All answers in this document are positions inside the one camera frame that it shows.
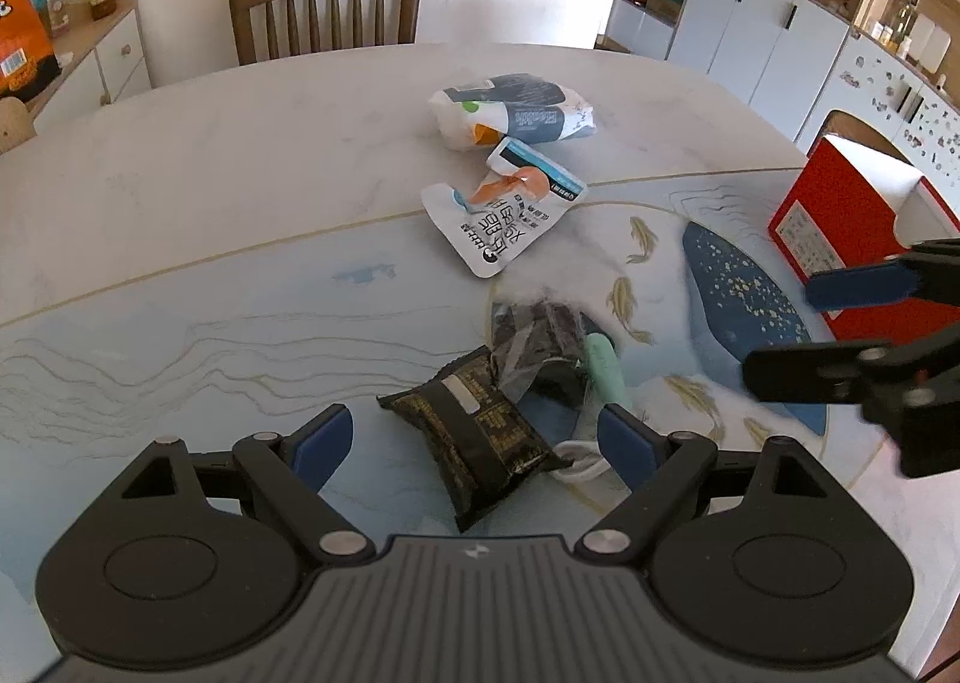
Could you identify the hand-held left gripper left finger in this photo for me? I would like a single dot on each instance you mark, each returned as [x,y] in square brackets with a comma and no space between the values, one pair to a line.
[322,444]

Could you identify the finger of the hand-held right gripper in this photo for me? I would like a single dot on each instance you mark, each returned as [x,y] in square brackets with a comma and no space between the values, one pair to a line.
[802,372]
[855,286]

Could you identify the orange snack bag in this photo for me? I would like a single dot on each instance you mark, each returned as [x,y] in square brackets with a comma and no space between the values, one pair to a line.
[22,46]

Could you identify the light wooden chair backrest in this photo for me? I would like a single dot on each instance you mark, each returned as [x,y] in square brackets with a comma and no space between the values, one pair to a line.
[13,124]

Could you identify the small clear bottle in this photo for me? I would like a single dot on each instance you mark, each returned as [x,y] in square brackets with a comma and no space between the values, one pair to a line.
[58,12]

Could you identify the white grey snack bag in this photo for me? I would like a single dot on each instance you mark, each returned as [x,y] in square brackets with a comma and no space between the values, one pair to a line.
[517,109]

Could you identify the small white clip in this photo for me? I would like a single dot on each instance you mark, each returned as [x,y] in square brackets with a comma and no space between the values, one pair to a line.
[581,465]

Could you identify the mint green stick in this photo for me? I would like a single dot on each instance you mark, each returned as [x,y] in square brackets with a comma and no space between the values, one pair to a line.
[604,368]

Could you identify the black gold printed packet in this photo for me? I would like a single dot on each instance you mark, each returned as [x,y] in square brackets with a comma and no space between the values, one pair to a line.
[472,436]

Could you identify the white wall cabinet unit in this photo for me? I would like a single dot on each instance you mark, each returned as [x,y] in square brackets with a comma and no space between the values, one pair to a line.
[757,38]

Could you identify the red cardboard box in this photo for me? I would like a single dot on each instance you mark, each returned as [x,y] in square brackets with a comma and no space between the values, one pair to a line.
[832,218]

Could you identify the white sideboard with wooden top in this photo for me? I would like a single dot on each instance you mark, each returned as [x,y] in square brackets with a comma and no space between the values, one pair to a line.
[112,61]

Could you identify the white packet with black print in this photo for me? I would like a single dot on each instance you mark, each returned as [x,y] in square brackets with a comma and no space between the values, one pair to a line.
[495,233]

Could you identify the white marble desktop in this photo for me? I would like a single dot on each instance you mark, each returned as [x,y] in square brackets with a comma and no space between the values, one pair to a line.
[225,203]

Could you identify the dark packet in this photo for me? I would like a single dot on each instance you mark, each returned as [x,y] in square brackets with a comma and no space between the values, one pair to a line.
[540,338]

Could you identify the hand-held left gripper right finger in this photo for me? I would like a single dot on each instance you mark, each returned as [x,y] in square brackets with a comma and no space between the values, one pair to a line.
[630,454]

